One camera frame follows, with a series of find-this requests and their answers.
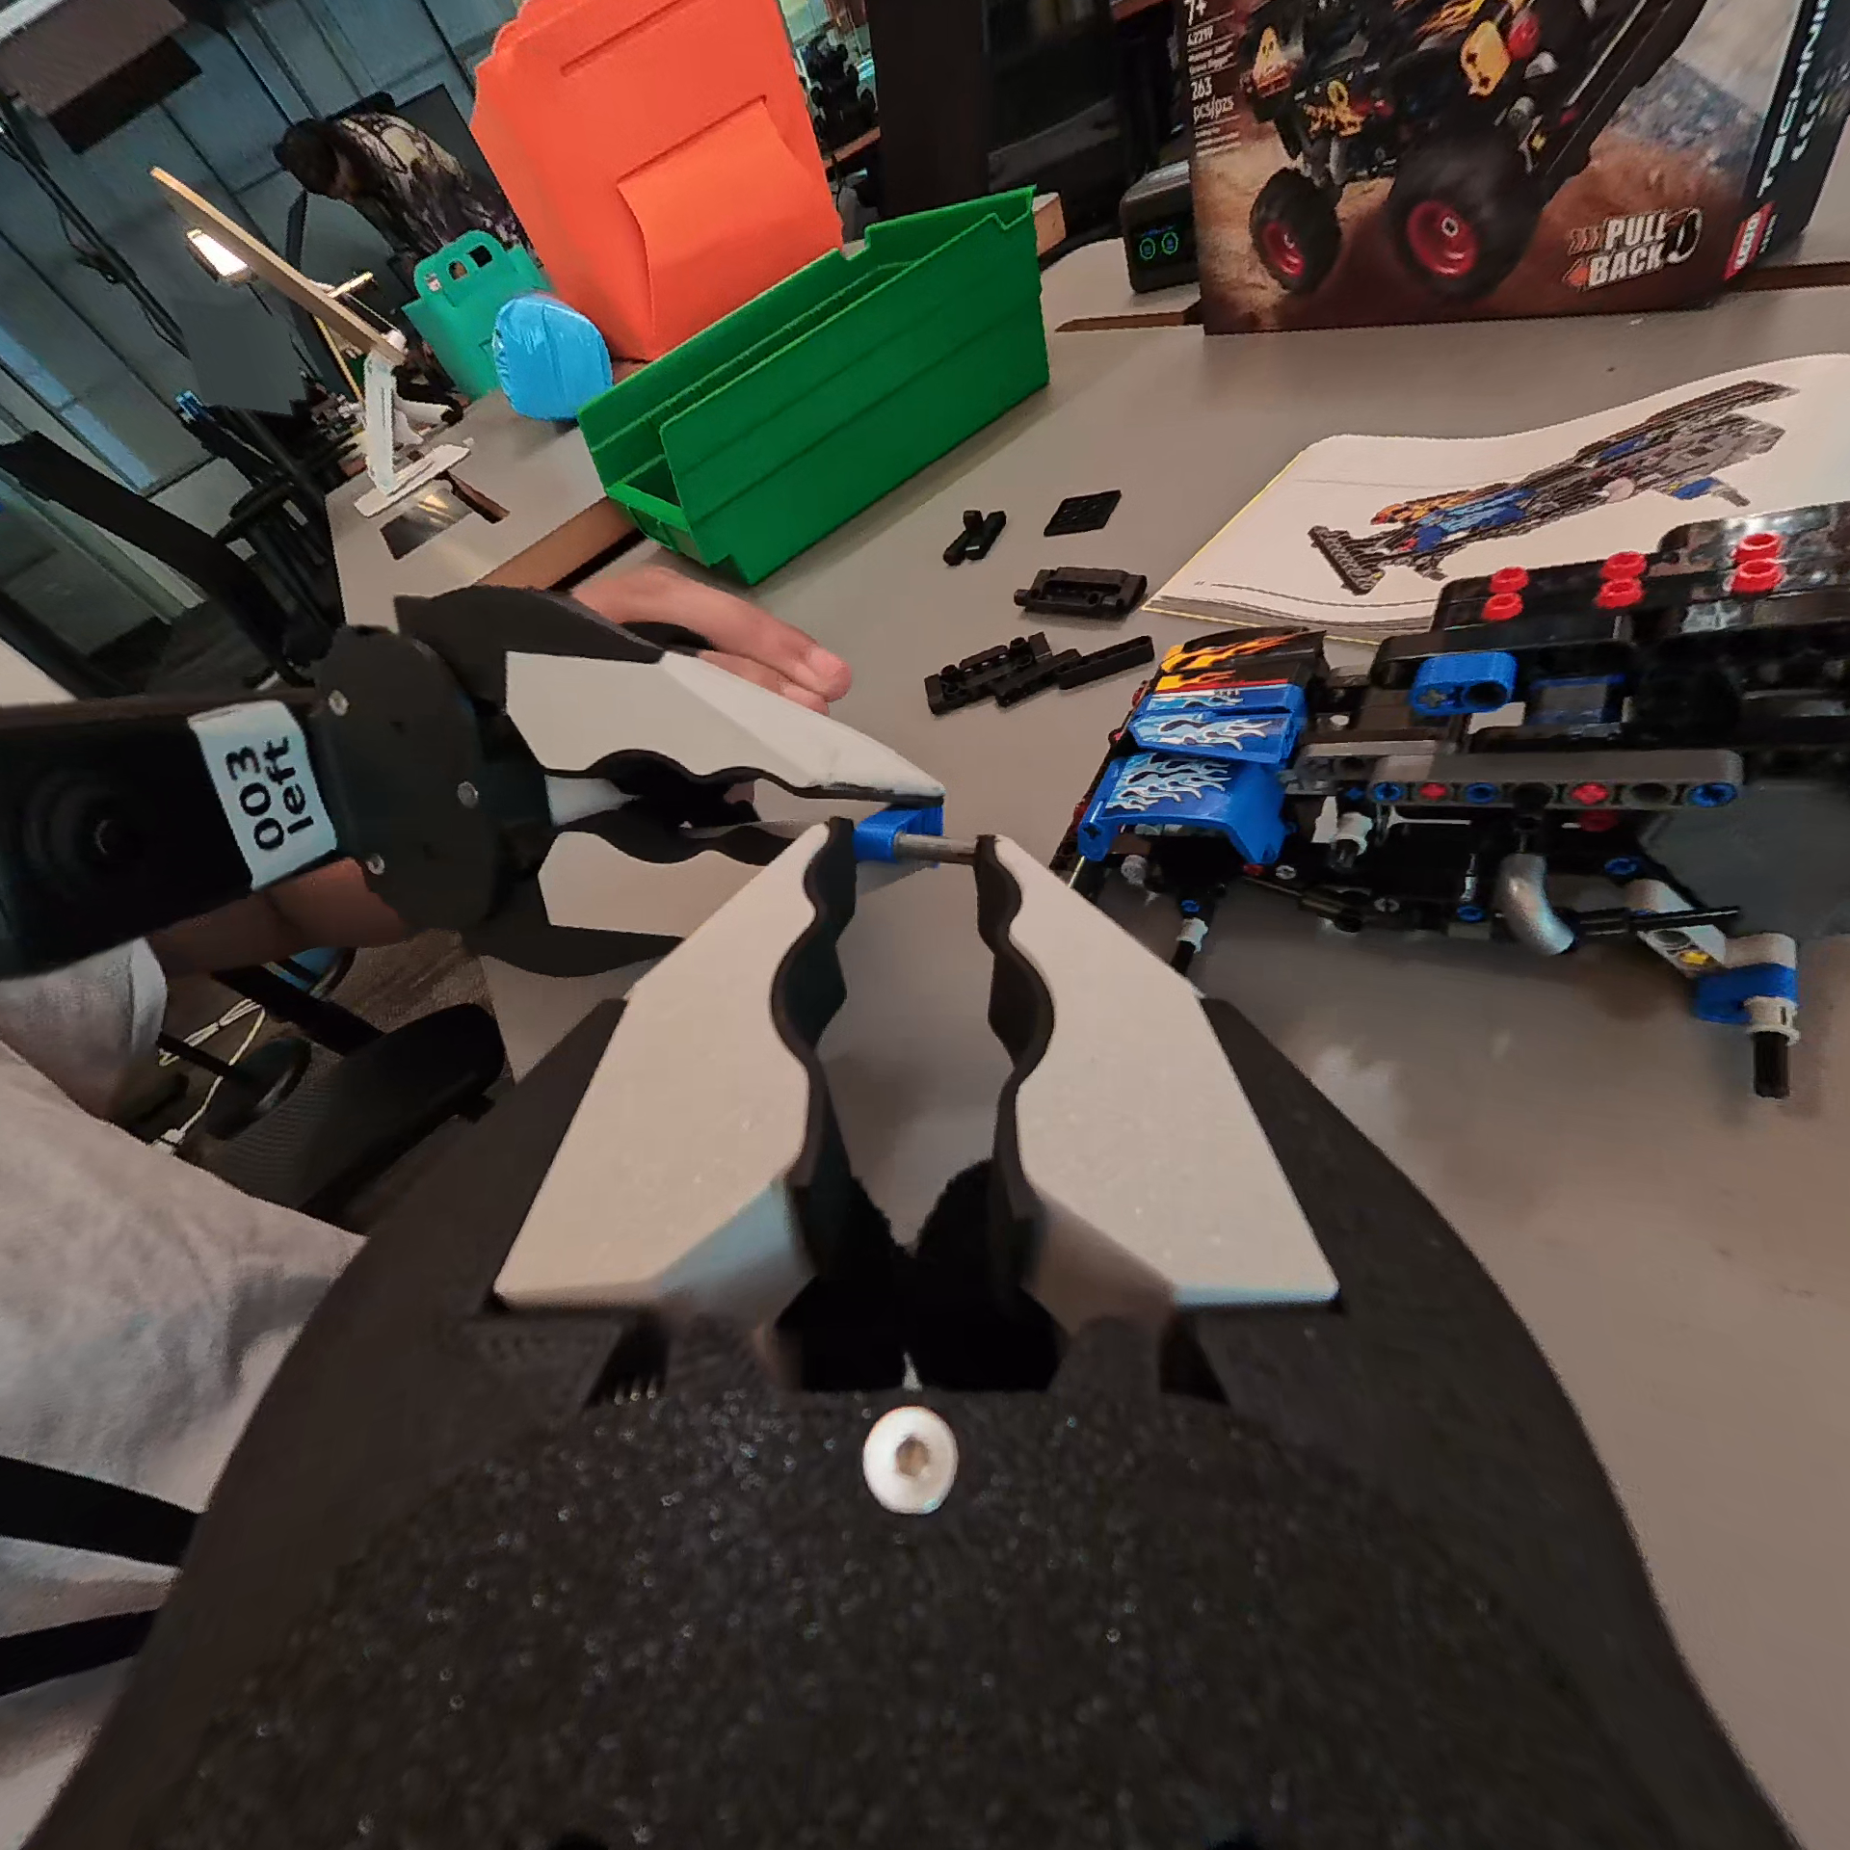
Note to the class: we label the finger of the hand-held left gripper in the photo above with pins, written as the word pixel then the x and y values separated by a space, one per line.
pixel 724 717
pixel 622 888

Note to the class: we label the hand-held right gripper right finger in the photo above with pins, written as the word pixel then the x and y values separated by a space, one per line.
pixel 1157 1129

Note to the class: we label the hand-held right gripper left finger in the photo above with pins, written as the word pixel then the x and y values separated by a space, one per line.
pixel 678 1100

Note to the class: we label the blue lego piece with axle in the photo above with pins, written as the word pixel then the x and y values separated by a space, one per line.
pixel 882 837

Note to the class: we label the black lego beam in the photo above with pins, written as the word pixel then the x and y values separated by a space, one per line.
pixel 1106 662
pixel 983 677

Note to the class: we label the small black lego connector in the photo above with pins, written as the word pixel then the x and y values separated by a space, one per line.
pixel 971 539

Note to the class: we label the flat black lego plate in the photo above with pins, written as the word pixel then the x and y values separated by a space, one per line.
pixel 1084 513

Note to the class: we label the lego truck model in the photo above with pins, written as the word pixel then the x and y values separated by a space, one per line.
pixel 1518 723

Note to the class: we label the lego instruction booklet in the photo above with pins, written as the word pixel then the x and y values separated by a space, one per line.
pixel 1372 492

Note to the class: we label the lego set box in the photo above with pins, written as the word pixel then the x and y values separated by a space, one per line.
pixel 1445 143

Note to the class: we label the person's left hand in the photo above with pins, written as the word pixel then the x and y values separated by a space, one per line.
pixel 724 629

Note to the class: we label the green plastic bin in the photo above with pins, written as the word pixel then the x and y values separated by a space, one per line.
pixel 837 390

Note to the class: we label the blue wrapped bundle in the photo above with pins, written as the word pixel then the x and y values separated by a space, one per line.
pixel 548 356

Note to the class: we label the teal bag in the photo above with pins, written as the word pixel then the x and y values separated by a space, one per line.
pixel 464 304

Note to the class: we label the orange plastic container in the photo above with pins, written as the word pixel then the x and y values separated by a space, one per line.
pixel 651 143

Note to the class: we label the black power device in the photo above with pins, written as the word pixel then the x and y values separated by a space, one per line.
pixel 1157 231

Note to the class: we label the hanging ceiling panel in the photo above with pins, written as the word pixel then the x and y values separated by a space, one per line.
pixel 86 57

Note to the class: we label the black lego frame piece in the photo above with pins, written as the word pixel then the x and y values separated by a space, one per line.
pixel 1081 593

